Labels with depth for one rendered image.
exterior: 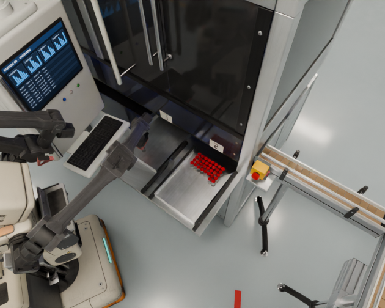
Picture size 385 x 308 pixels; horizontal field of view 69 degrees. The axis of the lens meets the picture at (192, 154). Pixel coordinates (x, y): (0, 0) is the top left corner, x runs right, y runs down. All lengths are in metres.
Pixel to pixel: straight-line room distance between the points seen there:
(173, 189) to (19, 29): 1.00
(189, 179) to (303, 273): 1.25
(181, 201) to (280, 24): 0.96
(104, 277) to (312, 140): 2.17
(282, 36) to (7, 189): 1.03
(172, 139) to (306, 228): 1.38
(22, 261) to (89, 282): 0.94
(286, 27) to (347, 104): 2.58
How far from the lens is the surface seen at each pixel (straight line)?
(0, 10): 1.47
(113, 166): 0.98
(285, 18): 0.88
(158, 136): 1.69
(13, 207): 1.16
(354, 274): 1.92
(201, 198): 1.48
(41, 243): 1.15
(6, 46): 1.44
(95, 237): 2.16
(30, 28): 1.50
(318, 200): 1.60
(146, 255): 2.33
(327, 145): 2.97
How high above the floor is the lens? 2.24
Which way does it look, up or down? 58 degrees down
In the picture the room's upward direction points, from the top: 2 degrees counter-clockwise
